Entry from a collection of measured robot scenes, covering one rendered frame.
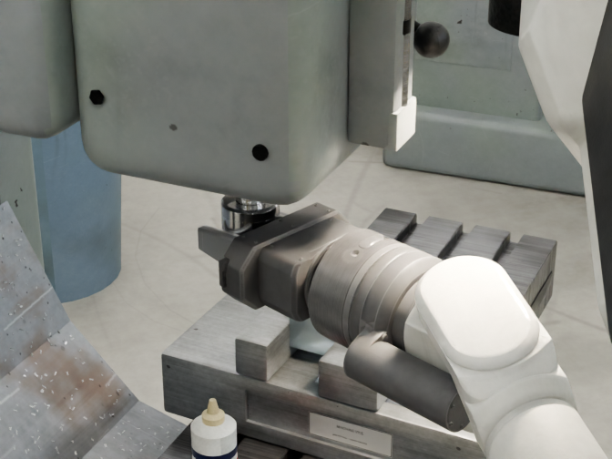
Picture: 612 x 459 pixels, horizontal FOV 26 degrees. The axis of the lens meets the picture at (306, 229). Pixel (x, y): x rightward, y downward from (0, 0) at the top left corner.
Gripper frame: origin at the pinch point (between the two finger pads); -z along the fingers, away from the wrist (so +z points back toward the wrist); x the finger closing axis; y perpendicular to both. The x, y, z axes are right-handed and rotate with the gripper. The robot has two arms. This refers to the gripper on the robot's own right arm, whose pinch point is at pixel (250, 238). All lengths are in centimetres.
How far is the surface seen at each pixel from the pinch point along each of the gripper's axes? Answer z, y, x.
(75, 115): -6.2, -12.2, 11.6
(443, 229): -24, 27, -54
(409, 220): -28, 27, -53
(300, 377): -4.5, 19.8, -9.6
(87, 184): -183, 89, -109
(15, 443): -24.5, 27.5, 9.7
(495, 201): -146, 122, -229
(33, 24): -5.7, -20.0, 14.7
